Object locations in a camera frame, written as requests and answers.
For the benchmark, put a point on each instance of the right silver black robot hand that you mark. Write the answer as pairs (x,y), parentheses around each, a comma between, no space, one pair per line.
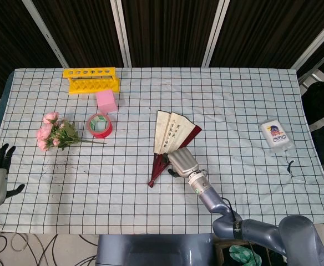
(183,164)

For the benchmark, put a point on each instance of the red paper folding fan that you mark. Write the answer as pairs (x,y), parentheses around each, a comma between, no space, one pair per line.
(170,135)

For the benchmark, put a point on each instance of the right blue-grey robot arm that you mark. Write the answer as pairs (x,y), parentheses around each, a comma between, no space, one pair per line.
(250,221)

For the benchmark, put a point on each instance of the white blue checkered tablecloth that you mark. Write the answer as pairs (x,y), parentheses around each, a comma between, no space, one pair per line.
(162,155)

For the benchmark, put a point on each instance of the pink artificial flower bouquet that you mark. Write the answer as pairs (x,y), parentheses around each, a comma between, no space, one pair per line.
(57,133)

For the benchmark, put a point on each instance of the red adhesive tape roll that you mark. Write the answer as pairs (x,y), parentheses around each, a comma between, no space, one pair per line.
(100,126)

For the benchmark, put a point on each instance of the blue-grey robot torso base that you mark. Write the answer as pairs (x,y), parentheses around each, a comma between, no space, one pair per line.
(153,250)

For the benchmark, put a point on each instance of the brown cardboard box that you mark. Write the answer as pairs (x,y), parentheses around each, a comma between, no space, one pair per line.
(223,252)

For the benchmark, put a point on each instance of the white tissue packet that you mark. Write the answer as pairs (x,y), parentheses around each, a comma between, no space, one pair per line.
(275,134)

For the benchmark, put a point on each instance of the pink sponge block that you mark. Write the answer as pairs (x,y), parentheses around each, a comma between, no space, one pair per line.
(106,102)

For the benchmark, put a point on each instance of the green white cloth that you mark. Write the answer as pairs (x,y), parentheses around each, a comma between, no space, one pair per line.
(245,255)

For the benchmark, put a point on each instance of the yellow plastic test tube rack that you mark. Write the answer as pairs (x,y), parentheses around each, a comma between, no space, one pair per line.
(93,81)

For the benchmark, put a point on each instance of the black bag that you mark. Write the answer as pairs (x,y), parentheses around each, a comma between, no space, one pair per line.
(321,105)

